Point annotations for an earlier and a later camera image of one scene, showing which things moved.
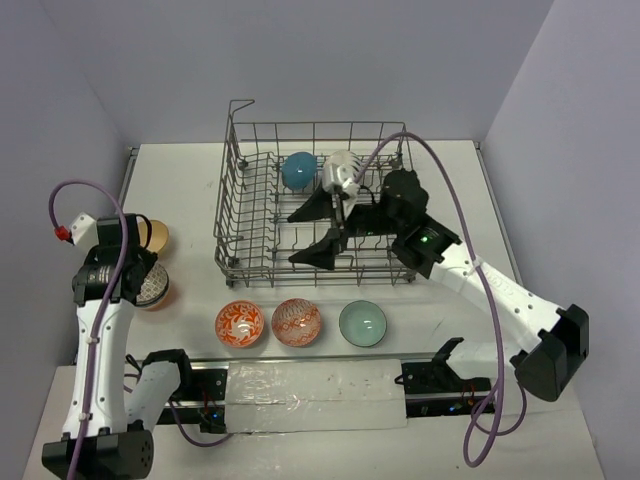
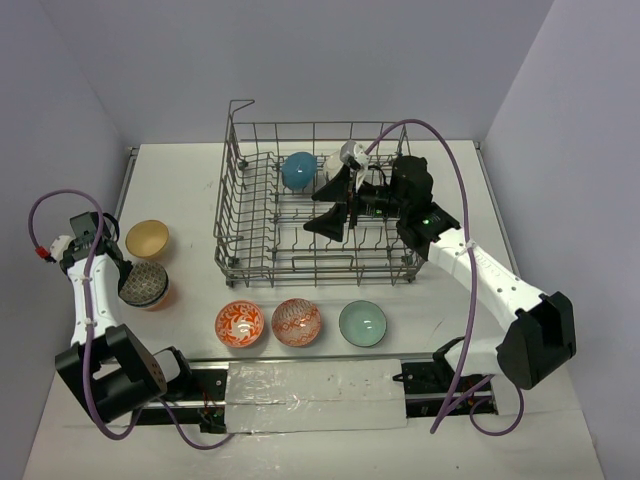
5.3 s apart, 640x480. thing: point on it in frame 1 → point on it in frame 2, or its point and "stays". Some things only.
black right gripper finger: [323, 252] → [330, 224]
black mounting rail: [450, 388] stays
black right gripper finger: [320, 205] → [337, 189]
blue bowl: [298, 170] stays
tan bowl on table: [159, 236] stays
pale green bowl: [363, 323] stays
